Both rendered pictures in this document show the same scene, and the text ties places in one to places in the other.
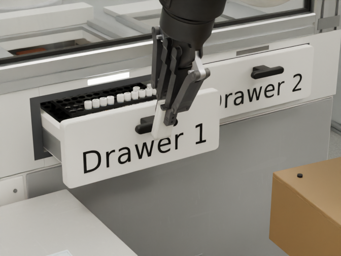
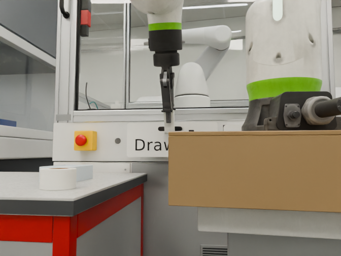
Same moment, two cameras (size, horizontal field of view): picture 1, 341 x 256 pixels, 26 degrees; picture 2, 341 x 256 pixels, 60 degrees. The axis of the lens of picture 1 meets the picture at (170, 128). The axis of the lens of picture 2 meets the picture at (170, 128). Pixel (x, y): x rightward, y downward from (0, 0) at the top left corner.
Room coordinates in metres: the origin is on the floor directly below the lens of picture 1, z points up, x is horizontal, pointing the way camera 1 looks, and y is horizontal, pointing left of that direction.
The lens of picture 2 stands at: (0.38, -0.55, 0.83)
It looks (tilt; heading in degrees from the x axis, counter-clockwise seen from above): 5 degrees up; 39
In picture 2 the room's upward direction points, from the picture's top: straight up
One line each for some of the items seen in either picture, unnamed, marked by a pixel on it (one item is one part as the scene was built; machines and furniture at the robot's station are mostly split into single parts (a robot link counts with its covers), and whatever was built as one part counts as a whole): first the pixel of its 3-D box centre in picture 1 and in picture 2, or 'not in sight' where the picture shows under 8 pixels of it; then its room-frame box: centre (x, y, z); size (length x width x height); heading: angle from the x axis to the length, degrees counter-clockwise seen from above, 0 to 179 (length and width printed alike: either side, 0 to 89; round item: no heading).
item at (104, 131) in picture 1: (144, 135); (171, 139); (1.11, 0.04, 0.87); 0.29 x 0.02 x 0.11; 122
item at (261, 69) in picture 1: (263, 70); not in sight; (1.35, -0.18, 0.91); 0.07 x 0.04 x 0.01; 122
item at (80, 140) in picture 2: not in sight; (81, 140); (0.99, 0.36, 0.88); 0.04 x 0.03 x 0.04; 122
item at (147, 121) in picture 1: (152, 123); (170, 129); (1.09, 0.03, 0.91); 0.07 x 0.04 x 0.01; 122
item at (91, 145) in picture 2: not in sight; (85, 140); (1.02, 0.37, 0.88); 0.07 x 0.05 x 0.07; 122
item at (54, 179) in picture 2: not in sight; (58, 178); (0.70, 0.01, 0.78); 0.07 x 0.07 x 0.04
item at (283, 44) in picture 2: not in sight; (282, 51); (0.93, -0.37, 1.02); 0.16 x 0.13 x 0.19; 13
